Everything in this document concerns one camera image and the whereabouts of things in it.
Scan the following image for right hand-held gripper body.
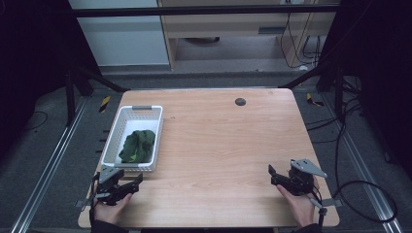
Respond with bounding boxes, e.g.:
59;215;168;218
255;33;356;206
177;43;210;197
285;158;328;197

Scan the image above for thin black floor cable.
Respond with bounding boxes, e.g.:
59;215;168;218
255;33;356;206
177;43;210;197
22;110;50;132

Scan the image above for black curtain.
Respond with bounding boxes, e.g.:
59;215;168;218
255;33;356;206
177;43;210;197
0;0;102;163
319;0;412;183

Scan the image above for green leafy vegetable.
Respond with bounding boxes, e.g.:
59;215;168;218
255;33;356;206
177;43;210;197
118;129;157;164

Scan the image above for black horizontal bar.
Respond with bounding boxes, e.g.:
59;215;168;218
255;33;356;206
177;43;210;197
71;3;342;18

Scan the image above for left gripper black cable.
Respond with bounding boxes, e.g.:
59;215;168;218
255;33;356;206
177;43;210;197
88;173;101;227

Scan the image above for black metal stand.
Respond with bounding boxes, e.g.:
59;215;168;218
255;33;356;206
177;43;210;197
63;64;131;128
277;56;346;121

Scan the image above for person's right hand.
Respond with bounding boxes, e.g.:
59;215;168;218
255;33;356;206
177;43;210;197
276;176;321;228

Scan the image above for aluminium floor rail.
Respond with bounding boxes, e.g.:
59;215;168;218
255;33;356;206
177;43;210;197
322;92;403;233
10;96;89;233

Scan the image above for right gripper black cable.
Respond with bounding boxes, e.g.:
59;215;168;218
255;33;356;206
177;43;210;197
309;184;327;231

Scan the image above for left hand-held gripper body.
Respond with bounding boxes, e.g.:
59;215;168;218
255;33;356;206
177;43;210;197
91;164;133;207

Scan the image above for person's left hand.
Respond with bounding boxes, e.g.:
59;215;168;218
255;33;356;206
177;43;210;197
93;192;134;226

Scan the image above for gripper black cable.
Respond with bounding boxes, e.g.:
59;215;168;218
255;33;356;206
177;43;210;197
88;173;101;227
309;184;327;231

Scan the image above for long black floor cable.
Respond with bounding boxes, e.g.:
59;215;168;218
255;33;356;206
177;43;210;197
305;76;398;225

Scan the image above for light wooden desk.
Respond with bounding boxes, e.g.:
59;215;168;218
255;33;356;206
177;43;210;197
156;0;342;71

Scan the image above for grey metal table bracket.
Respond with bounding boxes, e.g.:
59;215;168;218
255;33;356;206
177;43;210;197
74;193;98;210
310;197;344;209

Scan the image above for yellow black striped tape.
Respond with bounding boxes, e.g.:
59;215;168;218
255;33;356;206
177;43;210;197
98;95;112;114
305;92;325;108

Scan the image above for black hanging cables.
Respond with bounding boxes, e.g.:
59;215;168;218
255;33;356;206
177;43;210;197
279;0;323;70

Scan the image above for white plastic basket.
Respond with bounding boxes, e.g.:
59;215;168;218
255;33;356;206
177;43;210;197
101;105;164;173

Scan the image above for white cabinet panel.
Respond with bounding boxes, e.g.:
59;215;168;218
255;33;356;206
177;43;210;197
68;0;171;68

